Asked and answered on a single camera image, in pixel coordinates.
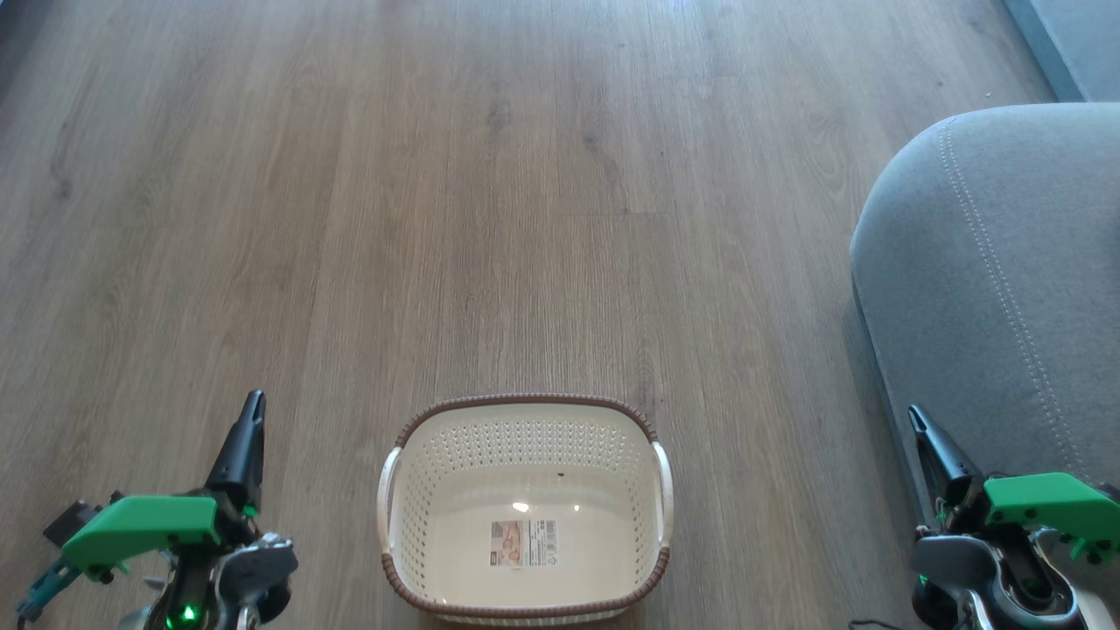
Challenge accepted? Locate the grey fabric sofa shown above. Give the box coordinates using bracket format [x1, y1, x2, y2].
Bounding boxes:
[849, 102, 1120, 613]

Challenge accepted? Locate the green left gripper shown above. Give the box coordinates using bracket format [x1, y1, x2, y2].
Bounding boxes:
[60, 389, 267, 585]

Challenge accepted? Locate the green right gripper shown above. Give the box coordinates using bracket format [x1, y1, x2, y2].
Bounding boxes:
[906, 404, 1120, 565]

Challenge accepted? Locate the grey-blue upholstered furniture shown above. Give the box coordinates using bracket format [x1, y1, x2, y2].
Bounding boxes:
[1004, 0, 1120, 103]

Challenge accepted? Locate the white perforated laundry basket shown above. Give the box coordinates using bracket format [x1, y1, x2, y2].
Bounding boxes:
[376, 393, 675, 627]

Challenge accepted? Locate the printed basket label sticker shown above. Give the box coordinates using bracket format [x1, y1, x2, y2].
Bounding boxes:
[489, 517, 559, 571]

